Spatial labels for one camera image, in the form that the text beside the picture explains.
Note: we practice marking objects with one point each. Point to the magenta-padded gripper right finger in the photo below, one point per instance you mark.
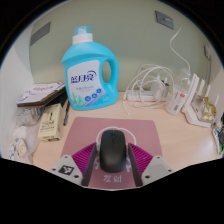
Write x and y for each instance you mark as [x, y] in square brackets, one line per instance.
[141, 160]

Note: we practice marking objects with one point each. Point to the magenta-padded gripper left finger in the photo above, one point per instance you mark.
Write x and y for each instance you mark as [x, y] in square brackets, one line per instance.
[83, 158]

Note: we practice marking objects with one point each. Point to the black computer mouse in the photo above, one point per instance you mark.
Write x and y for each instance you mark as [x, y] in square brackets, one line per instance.
[113, 151]

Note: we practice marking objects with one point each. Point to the pink printed mouse pad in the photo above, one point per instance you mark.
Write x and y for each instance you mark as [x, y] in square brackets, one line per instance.
[83, 133]

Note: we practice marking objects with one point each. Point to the black pen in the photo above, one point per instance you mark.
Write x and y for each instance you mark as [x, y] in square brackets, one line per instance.
[66, 113]

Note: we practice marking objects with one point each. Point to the pale yellow box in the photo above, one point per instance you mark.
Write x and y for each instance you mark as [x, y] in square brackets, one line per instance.
[50, 123]

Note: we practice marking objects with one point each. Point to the white blue packet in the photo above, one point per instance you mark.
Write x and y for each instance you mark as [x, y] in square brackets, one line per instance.
[21, 146]

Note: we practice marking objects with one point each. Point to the white power strip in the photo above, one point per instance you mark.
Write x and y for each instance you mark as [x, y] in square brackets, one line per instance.
[140, 96]

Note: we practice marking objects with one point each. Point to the clear plastic bags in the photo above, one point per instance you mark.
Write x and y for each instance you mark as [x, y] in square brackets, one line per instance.
[28, 116]

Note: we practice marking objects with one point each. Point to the clear plastic bottle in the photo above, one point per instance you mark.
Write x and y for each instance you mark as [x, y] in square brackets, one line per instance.
[176, 100]

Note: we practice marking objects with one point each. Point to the white router with antennas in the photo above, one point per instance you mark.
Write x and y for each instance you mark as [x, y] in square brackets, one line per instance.
[193, 113]

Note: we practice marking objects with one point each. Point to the dark book with white cover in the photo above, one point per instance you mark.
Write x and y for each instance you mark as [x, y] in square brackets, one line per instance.
[40, 93]

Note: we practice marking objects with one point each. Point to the blue detergent bottle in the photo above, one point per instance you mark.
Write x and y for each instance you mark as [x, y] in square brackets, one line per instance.
[83, 70]

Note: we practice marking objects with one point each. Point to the white wall charger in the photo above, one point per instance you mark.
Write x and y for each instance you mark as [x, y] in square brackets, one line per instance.
[207, 52]

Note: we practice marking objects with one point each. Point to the wide grey wall plate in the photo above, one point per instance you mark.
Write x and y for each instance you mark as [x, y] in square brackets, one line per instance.
[40, 33]

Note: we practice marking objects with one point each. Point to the square grey wall socket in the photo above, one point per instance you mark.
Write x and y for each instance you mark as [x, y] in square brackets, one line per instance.
[164, 20]

